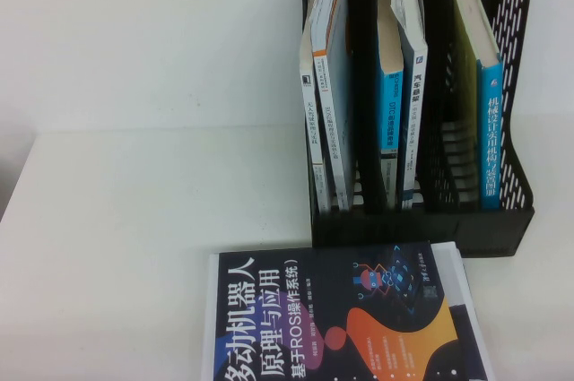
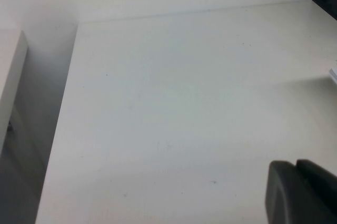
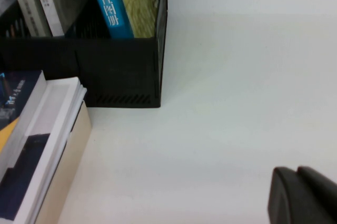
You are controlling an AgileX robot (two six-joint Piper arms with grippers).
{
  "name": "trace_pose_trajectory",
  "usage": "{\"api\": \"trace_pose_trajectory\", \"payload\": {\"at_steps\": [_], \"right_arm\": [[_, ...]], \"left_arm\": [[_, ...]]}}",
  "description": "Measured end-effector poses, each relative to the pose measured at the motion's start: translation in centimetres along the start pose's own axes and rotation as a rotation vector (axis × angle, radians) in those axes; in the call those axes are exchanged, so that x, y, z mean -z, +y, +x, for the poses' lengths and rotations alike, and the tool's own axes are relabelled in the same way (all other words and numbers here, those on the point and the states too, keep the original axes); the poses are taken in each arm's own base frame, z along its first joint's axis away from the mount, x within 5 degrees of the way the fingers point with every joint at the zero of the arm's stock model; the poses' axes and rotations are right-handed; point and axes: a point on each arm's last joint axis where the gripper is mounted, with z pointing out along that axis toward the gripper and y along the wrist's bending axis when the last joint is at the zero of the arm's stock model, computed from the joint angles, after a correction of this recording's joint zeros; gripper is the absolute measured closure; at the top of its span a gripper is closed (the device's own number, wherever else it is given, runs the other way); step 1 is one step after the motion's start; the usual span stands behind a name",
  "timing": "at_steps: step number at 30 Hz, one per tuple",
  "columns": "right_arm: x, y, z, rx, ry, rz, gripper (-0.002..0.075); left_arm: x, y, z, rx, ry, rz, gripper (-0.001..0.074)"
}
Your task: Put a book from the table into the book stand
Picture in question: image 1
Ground thin white spine book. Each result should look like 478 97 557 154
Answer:
299 0 325 214

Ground white book orange stripe spine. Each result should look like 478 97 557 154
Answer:
309 0 353 212

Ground white magazine with man portrait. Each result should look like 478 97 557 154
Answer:
428 240 497 381

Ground thick blue spine book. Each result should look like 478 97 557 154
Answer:
448 0 506 211

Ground dark robot textbook orange blob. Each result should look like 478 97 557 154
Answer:
200 240 489 381

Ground cyan spine book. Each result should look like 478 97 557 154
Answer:
375 0 404 211

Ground white and blue spine book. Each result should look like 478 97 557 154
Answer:
387 0 430 211

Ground black plastic file rack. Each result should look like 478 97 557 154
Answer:
300 0 537 258

